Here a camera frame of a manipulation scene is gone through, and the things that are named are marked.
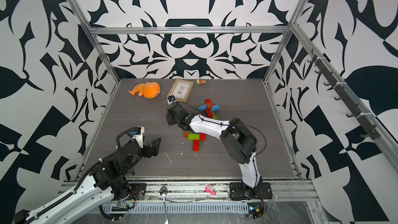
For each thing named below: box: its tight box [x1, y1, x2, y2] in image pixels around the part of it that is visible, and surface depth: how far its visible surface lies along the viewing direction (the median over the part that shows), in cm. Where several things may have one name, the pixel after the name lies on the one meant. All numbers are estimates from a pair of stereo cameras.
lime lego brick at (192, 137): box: [188, 133, 200, 141], surface depth 91 cm
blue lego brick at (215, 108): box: [210, 103, 221, 112], surface depth 103 cm
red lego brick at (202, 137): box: [199, 132, 206, 142], surface depth 91 cm
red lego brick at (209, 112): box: [205, 107, 214, 118], surface depth 101 cm
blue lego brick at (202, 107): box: [197, 103, 207, 111], surface depth 103 cm
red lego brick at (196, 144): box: [192, 139, 200, 152], surface depth 87 cm
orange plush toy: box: [128, 81, 161, 99], surface depth 108 cm
